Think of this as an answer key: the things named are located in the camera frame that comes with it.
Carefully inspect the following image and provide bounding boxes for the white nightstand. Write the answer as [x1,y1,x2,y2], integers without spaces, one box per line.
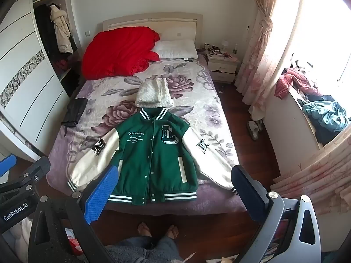
[206,52,238,82]

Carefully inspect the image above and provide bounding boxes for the white knit sweater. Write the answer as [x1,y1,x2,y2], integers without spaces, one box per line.
[135,78,174,108]

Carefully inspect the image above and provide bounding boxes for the pink clothes heap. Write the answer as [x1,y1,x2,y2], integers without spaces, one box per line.
[275,67,320,100]

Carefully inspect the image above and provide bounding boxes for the white pillow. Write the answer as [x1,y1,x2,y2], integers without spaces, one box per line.
[152,40,198,60]

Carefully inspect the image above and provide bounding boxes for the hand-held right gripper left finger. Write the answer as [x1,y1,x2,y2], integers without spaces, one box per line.
[27,165,120,263]

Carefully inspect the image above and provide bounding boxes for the green varsity jacket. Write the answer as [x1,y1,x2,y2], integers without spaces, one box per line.
[67,107,239,206]

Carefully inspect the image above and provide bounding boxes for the red clothes in wardrobe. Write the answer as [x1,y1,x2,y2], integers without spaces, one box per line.
[56,57,73,72]

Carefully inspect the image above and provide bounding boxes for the beige hanging coat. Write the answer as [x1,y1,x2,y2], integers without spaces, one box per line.
[50,5,74,54]

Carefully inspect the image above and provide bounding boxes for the red duvet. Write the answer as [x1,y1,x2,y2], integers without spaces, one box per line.
[81,27,161,79]

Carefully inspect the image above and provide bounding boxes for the person's grey trousers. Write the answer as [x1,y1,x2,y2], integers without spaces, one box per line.
[106,236,183,263]

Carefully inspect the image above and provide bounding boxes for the black garment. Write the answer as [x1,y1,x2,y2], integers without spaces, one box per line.
[61,98,89,128]

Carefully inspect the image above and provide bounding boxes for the person's foot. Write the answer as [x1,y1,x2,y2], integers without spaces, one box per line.
[138,223,152,237]
[165,225,179,240]

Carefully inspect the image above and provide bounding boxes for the person's right foot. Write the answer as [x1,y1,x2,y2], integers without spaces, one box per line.
[165,225,179,240]

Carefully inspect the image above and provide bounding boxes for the beige bed headboard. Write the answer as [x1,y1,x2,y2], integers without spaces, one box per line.
[102,12,204,47]

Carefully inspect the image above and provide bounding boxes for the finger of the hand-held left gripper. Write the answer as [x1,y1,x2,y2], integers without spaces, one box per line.
[0,155,17,178]
[0,157,51,198]

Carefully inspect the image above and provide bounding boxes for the person's left foot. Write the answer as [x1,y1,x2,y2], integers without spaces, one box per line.
[138,223,152,237]

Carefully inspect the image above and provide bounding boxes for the white wardrobe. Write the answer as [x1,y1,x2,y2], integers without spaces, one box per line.
[0,0,83,162]

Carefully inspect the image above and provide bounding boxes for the pink floral curtain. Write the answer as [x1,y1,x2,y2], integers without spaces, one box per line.
[274,134,351,217]
[236,0,305,121]

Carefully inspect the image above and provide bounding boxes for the black hanging coat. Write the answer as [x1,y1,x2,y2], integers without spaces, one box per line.
[34,4,59,66]

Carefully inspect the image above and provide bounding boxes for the teal clothes heap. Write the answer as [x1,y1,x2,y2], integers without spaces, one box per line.
[303,94,350,146]

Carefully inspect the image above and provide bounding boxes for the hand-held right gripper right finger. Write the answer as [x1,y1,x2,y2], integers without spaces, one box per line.
[231,165,322,263]

